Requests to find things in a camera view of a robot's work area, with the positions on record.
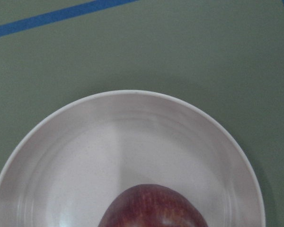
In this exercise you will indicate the red apple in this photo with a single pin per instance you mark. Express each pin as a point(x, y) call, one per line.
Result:
point(151, 205)

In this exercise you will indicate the pink plate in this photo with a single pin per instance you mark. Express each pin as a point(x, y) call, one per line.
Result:
point(74, 163)

